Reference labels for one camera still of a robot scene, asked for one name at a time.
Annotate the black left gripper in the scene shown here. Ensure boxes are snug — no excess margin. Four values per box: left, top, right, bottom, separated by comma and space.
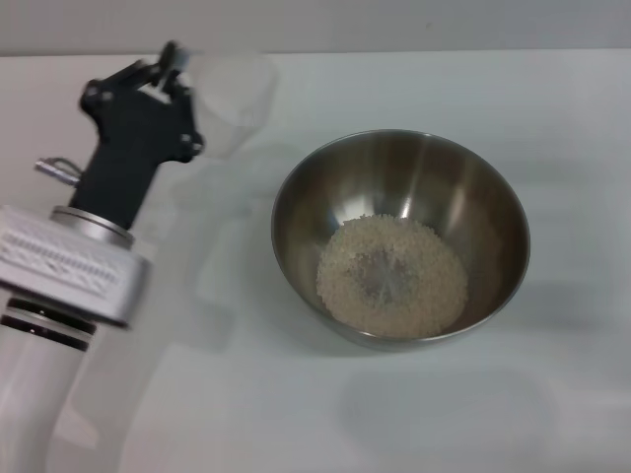
68, 41, 204, 232

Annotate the clear plastic measuring cup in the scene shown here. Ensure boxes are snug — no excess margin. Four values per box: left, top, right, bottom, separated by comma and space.
142, 48, 278, 160

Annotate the stainless steel mixing bowl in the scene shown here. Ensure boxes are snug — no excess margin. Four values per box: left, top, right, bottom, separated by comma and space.
270, 128, 531, 352

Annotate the pile of white rice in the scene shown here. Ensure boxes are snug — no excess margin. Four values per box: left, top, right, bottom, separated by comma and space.
315, 216, 469, 339

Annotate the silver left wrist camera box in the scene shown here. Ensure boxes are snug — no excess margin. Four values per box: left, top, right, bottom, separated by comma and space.
0, 205, 152, 329

